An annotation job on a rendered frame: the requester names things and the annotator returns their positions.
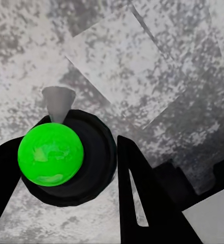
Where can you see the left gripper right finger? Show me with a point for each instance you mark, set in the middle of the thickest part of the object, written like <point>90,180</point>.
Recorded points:
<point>167,224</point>

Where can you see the insectifuge atomizer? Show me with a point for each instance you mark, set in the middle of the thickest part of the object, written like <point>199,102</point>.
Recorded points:
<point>70,156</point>

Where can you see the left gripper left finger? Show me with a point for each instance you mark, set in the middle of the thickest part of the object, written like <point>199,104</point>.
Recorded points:
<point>9,170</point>

